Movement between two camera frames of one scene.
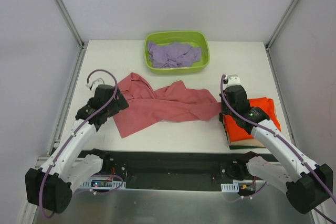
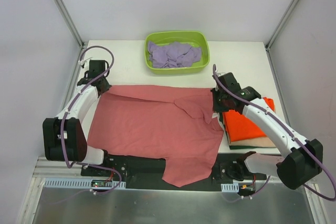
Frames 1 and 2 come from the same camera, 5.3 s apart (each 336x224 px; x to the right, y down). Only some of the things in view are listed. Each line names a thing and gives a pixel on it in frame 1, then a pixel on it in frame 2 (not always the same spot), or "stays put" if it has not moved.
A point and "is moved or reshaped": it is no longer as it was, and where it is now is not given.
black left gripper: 119,102 to 104,85
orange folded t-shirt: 235,131 stays put
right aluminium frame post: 290,8 stays put
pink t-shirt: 178,102 is moved or reshaped
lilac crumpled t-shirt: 172,54 stays put
